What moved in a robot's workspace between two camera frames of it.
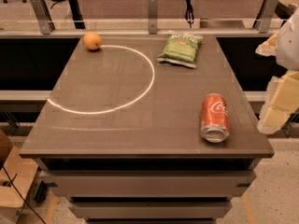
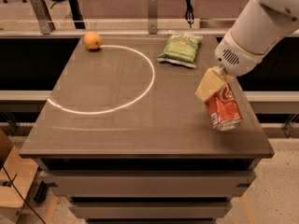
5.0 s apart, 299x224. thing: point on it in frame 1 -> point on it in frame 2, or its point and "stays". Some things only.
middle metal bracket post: x=152 y=12 stays
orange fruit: x=92 y=40 stays
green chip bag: x=181 y=49 stays
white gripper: x=289 y=47 -> x=237 y=58
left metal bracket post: x=42 y=14 stays
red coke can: x=215 y=124 -> x=224 y=111
